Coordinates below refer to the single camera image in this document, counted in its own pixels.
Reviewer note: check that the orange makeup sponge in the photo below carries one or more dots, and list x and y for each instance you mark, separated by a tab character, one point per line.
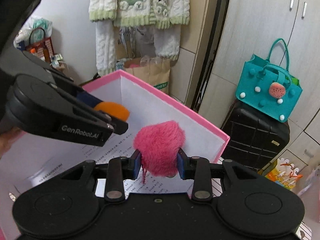
113	109

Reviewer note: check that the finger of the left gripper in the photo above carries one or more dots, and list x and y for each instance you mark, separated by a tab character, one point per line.
66	87
99	122

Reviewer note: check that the pink cardboard box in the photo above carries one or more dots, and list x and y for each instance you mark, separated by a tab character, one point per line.
33	159

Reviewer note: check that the person's left hand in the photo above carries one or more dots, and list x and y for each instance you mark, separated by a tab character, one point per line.
7	139

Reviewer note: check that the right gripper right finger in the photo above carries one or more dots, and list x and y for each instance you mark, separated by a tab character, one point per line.
197	169

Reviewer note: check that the striped tablecloth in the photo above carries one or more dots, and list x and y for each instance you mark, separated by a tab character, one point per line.
245	205

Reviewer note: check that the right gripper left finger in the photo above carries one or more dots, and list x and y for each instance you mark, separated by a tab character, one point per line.
120	169

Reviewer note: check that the pink fluffy pompom keychain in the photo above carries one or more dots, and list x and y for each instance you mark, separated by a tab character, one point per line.
159	145

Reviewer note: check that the red mesh basket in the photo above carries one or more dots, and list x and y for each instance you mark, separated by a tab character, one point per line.
43	48

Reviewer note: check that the brown paper bag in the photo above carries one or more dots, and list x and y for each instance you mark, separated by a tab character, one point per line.
152	70

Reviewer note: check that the white fleece pajama jacket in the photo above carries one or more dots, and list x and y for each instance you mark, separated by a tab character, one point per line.
133	13

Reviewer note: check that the teal felt handbag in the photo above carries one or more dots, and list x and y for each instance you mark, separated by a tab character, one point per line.
269	88

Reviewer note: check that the black suitcase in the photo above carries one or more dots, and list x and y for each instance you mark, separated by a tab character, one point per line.
255	138

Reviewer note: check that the white fleece pajama pants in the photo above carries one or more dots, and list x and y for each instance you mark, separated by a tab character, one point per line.
166	43

